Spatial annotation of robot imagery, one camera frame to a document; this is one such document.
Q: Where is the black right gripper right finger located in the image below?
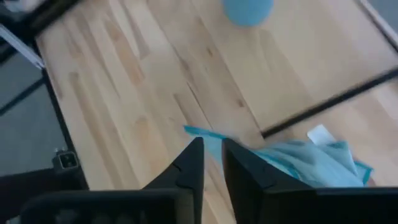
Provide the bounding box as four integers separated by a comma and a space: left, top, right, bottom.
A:
221, 138, 317, 224

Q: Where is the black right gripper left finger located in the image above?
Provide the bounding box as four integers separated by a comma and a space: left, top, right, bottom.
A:
141, 136, 205, 224

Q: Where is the light blue cloth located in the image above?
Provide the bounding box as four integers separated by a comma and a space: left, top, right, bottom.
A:
183, 124, 374, 189

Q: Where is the blue faceted cup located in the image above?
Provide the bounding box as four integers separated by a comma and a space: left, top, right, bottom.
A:
222, 0, 275, 27

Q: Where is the small table-level camera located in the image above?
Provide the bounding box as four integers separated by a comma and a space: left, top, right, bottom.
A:
52, 149, 80, 172

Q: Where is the aluminium frame bar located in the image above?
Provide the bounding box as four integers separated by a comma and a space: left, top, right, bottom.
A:
0, 24, 45, 70

